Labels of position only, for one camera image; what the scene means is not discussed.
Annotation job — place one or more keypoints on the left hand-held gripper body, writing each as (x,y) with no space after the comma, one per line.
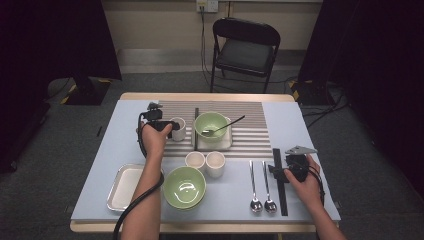
(153,115)

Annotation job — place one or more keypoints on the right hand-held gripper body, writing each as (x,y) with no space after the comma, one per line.
(298,165)

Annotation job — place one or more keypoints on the white ceramic cup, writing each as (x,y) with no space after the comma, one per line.
(195,159)
(215,165)
(180,133)

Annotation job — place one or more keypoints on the row of black chopsticks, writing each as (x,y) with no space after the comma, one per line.
(282,200)

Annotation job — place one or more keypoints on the thin black chopstick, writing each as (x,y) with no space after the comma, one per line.
(195,113)

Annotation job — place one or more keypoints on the green bowl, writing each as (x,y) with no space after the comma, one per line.
(184,186)
(208,121)

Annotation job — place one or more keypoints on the square white plate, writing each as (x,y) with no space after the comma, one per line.
(123,186)
(213,145)

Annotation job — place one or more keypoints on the long metal spoon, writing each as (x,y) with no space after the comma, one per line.
(270,206)
(230,123)
(256,205)

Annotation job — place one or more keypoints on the person's left hand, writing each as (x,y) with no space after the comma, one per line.
(153,140)

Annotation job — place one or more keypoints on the person's right hand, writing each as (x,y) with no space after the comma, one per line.
(308,193)

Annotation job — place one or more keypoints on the light blue table mat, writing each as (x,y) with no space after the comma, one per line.
(126,150)

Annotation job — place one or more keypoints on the striped placemat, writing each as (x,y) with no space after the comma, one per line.
(250,133)

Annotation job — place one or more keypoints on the small black floor object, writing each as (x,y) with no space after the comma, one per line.
(99,131)

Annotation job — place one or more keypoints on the black stand base striped tape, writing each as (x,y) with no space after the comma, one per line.
(86,93)
(310,95)

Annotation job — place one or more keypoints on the black folding chair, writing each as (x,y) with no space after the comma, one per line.
(246,55)

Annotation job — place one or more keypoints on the black curtain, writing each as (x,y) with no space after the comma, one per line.
(383,66)
(50,33)

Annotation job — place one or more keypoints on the white wall outlet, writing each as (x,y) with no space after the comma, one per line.
(207,5)

